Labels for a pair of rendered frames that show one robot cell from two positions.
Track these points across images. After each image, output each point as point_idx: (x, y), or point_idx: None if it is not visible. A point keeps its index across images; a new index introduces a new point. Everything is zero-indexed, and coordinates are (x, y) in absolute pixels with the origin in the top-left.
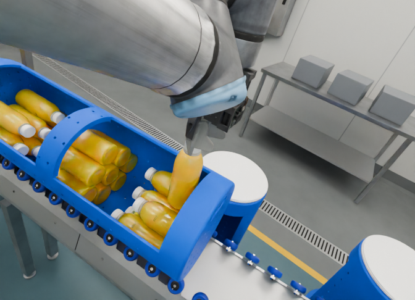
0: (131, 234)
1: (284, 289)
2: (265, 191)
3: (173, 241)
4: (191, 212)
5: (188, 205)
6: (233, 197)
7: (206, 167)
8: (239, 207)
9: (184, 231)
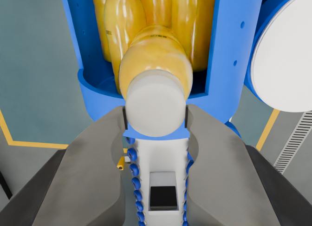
0: (67, 21)
1: (188, 140)
2: (297, 111)
3: (81, 90)
4: (103, 109)
5: (106, 102)
6: (257, 80)
7: (224, 75)
8: (250, 88)
9: (88, 105)
